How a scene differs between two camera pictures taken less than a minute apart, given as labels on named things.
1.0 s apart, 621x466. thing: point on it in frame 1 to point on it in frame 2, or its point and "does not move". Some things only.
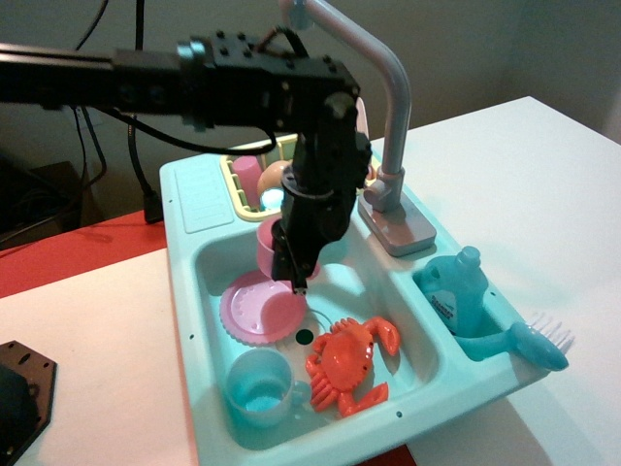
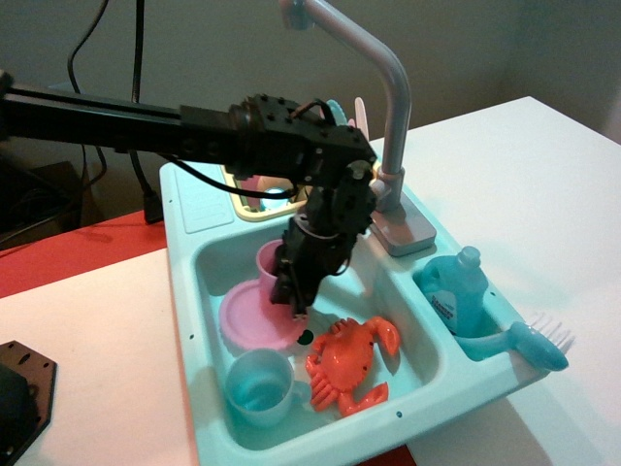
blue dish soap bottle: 453,287 does not move
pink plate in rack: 362,123 does not move
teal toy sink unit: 375,350 does not move
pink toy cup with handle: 265,249 to 265,260
